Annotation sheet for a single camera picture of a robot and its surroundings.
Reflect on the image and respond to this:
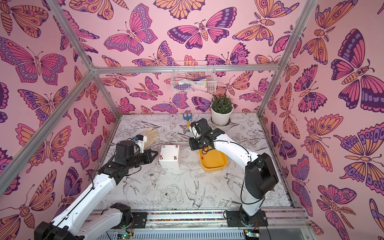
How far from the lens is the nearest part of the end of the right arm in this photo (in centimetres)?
62

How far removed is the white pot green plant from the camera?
105cm

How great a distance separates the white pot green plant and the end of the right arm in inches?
12.3
